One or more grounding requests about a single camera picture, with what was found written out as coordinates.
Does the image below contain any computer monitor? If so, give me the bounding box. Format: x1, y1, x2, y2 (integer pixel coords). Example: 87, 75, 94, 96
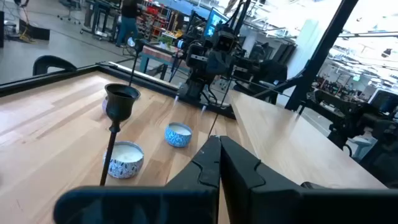
203, 6, 230, 40

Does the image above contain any person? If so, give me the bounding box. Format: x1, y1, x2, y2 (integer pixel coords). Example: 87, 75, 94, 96
115, 0, 141, 48

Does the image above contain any black table frame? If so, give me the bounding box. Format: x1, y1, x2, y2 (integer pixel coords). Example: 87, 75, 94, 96
0, 0, 360, 121

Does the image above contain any black frame handle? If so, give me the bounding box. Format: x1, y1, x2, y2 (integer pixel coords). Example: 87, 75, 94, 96
32, 55, 78, 77

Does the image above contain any light blue patterned candle tin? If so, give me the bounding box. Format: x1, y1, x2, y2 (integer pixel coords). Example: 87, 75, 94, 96
164, 121, 193, 148

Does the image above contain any teal-legged workbench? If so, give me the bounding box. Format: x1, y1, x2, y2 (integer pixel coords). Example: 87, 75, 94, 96
138, 42, 189, 81

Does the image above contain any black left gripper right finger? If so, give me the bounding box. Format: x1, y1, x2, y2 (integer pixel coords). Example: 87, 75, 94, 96
220, 135, 398, 224

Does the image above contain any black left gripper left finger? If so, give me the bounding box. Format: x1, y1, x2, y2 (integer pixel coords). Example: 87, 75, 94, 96
52, 135, 222, 224

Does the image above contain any white candle cup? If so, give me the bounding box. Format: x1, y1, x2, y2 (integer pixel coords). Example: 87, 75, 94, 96
103, 141, 145, 180

